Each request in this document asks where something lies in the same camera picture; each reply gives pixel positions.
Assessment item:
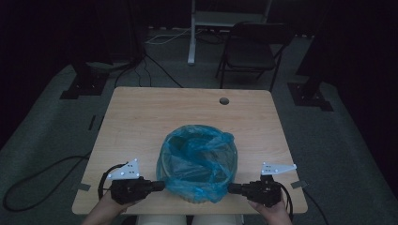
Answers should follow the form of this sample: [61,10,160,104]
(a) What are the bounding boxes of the black floor cables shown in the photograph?
[114,52,185,89]

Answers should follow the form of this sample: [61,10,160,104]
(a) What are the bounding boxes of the person's right leg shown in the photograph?
[191,214,245,225]

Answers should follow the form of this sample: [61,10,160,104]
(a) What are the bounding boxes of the black stand with base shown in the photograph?
[58,0,145,100]
[286,0,335,113]

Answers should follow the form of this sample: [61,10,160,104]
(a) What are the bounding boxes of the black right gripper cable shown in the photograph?
[279,182,330,225]

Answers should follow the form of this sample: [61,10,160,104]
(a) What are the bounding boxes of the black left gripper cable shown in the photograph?
[2,152,130,213]

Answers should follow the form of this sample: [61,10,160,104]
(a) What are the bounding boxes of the blue plastic bag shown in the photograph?
[155,124,239,205]

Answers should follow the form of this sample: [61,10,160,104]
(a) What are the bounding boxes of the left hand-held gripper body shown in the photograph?
[106,157,155,206]

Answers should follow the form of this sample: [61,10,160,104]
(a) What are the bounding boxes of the person's left leg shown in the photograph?
[134,214,188,225]

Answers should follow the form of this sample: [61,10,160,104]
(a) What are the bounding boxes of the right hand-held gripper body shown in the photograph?
[246,161,298,208]

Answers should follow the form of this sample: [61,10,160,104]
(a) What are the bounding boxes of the person's left hand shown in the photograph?
[99,189,143,218]

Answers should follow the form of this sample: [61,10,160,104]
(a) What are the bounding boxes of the black folding chair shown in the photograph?
[214,21,296,93]

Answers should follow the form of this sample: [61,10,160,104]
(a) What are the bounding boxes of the person's leg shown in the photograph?
[134,214,188,225]
[191,214,245,225]

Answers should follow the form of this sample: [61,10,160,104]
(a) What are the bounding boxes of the green plastic bucket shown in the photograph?
[156,125,238,204]

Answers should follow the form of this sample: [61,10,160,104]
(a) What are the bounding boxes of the person's right hand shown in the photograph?
[248,199,289,220]

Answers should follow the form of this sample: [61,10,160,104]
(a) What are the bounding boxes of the white metal desk frame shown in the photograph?
[187,0,273,66]

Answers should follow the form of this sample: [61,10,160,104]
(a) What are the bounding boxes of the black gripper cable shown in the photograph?
[279,182,330,225]
[2,152,130,213]

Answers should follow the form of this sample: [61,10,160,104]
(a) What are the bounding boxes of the white floor cable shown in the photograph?
[145,26,205,46]

